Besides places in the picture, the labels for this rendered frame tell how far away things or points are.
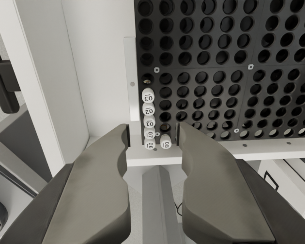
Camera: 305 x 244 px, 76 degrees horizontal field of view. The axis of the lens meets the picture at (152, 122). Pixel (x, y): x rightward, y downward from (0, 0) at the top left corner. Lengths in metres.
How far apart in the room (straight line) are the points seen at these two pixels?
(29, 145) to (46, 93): 0.45
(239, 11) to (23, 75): 0.19
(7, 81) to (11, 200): 0.38
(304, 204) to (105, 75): 0.32
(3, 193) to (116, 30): 0.43
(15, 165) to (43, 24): 0.38
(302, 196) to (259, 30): 0.23
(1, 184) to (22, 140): 0.15
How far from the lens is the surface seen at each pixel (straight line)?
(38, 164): 0.64
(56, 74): 0.22
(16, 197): 0.55
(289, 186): 0.37
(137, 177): 1.48
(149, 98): 0.19
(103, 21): 0.26
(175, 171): 1.46
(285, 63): 0.24
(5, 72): 0.22
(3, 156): 0.53
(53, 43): 0.23
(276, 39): 0.23
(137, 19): 0.19
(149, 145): 0.22
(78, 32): 0.26
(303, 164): 0.37
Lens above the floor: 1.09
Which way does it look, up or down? 61 degrees down
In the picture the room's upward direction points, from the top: 174 degrees clockwise
